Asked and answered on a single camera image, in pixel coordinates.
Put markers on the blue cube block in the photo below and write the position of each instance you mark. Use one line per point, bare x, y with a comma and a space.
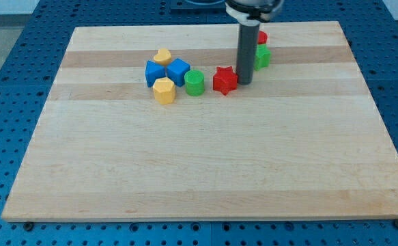
176, 71
153, 71

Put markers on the green cylinder block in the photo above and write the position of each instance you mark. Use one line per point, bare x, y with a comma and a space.
194, 82

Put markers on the blue cube block right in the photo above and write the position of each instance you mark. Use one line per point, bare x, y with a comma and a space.
176, 71

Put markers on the yellow hexagon block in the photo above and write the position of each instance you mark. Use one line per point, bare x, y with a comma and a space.
164, 90

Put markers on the yellow heart block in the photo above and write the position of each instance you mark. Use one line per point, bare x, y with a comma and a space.
163, 57

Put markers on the green star block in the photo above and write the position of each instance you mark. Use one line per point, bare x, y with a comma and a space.
262, 57

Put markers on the blue cube block left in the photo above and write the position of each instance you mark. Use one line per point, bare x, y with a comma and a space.
153, 71

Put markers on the red star block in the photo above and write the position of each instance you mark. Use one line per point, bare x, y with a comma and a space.
225, 80

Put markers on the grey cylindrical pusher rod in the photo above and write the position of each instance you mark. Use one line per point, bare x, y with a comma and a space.
245, 58

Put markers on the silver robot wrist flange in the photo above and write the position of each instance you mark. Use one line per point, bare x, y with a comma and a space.
253, 12

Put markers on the red cylinder block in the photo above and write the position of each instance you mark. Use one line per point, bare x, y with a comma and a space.
262, 37

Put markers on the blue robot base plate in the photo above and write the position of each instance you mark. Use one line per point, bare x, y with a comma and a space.
196, 5

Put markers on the wooden board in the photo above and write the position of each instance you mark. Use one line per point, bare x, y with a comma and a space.
303, 141

